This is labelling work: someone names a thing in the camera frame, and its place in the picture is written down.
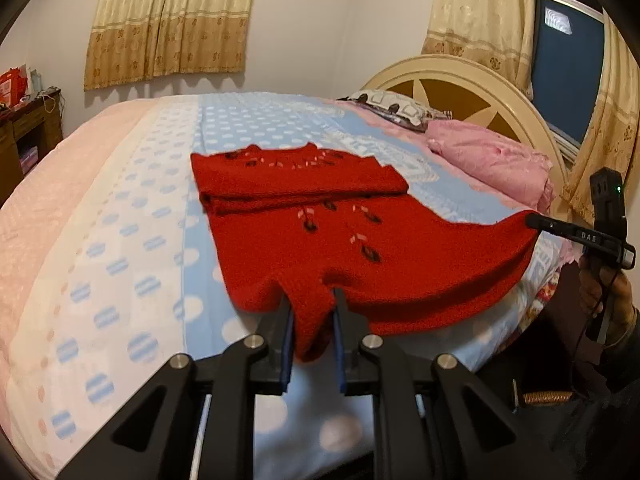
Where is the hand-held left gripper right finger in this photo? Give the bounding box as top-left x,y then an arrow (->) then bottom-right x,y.
332,287 -> 566,480

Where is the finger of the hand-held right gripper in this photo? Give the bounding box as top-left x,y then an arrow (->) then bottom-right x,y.
525,212 -> 576,238

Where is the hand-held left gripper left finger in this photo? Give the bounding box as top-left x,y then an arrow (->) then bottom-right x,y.
55,292 -> 296,480

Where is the red knit sweater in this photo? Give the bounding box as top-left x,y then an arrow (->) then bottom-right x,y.
190,142 -> 543,365

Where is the person's right forearm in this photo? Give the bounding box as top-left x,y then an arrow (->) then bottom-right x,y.
597,305 -> 640,396

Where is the person's right hand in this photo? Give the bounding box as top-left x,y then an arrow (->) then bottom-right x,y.
577,255 -> 638,346

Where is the pink pillow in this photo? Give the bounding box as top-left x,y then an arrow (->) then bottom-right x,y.
425,120 -> 556,216

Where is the beige floral curtain edge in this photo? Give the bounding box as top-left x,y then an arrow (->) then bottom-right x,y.
560,10 -> 640,231

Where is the dark window pane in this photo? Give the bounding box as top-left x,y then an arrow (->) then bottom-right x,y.
530,0 -> 608,148

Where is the bed with dotted sheet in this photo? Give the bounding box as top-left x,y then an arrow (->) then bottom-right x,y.
0,91 -> 576,480

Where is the cream wooden headboard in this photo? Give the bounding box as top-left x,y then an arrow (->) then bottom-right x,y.
361,55 -> 571,201

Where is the patterned white pillow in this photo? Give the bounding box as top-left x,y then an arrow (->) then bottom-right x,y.
345,89 -> 453,133

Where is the narrow beige floral curtain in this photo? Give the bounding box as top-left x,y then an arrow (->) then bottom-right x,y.
421,0 -> 536,98

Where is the brown wooden desk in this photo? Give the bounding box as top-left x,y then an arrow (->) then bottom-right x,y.
0,87 -> 65,206

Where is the wide beige floral curtain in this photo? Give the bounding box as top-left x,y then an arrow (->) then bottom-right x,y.
84,0 -> 263,92

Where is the red gift box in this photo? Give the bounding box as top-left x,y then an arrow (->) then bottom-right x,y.
0,66 -> 28,106

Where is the thin black cable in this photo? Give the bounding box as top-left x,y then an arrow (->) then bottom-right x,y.
570,267 -> 618,376

